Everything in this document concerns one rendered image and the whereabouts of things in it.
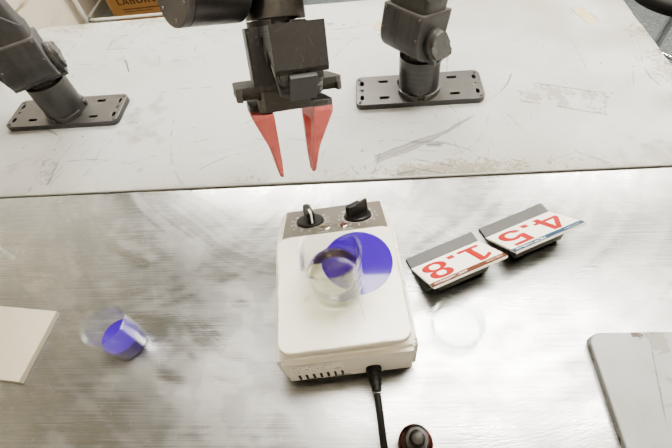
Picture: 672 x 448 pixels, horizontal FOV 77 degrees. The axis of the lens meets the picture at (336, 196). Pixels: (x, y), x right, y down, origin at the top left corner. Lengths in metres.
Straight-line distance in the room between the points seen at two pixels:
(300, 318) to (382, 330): 0.07
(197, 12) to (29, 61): 0.44
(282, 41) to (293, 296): 0.23
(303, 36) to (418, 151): 0.33
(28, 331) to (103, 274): 0.10
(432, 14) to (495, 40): 0.27
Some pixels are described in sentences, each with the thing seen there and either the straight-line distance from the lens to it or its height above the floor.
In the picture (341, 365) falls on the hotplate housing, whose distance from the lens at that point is 0.43.
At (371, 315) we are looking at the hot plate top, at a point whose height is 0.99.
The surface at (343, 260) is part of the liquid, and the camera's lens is 0.39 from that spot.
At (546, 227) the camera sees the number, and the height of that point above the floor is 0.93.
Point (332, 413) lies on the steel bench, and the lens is 0.47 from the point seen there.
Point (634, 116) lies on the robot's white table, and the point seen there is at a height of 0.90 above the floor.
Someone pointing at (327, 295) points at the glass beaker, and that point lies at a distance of 0.37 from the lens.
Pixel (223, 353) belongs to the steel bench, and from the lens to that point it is 0.51.
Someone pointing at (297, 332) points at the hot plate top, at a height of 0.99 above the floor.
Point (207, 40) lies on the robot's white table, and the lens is 0.94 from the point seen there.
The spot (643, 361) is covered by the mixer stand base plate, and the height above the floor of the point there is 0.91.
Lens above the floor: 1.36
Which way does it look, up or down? 52 degrees down
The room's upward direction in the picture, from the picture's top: 9 degrees counter-clockwise
